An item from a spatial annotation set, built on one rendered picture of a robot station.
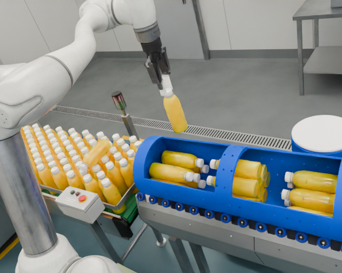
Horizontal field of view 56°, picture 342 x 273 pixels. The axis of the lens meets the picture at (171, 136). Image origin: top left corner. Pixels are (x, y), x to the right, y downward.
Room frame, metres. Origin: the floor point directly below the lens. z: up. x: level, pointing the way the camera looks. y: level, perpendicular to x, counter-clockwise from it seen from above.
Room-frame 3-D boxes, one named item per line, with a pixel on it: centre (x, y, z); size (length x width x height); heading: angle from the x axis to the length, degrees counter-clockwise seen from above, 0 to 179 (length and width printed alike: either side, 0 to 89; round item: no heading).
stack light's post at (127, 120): (1.78, 0.23, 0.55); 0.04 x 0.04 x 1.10; 50
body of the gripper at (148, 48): (1.18, -0.04, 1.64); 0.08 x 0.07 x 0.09; 140
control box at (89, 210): (1.17, 0.51, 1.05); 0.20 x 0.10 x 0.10; 50
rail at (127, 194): (1.31, 0.23, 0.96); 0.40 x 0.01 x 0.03; 140
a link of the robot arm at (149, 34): (1.18, -0.04, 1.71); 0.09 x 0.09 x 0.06
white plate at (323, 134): (1.12, -0.68, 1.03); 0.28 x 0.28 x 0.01
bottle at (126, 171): (1.32, 0.27, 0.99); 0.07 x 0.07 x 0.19
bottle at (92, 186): (1.29, 0.46, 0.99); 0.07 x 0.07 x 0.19
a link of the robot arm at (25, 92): (0.71, 0.28, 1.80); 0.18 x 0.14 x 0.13; 147
